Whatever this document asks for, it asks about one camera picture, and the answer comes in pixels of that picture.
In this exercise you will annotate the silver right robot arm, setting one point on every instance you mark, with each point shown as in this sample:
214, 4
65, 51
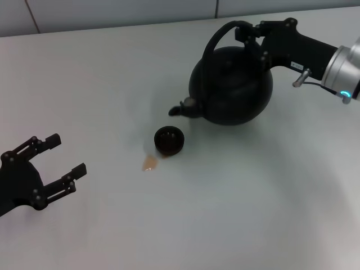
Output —
346, 64

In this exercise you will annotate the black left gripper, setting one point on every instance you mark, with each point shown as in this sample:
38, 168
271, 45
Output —
19, 182

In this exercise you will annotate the black round teapot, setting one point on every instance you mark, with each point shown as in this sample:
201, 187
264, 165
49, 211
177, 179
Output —
230, 90

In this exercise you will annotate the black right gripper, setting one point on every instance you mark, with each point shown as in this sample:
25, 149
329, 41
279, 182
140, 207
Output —
292, 47

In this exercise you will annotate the brown spilled tea puddle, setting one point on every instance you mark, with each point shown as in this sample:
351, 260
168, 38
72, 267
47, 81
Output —
149, 163

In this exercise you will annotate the small dark teacup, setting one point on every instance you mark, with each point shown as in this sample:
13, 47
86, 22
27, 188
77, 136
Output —
169, 140

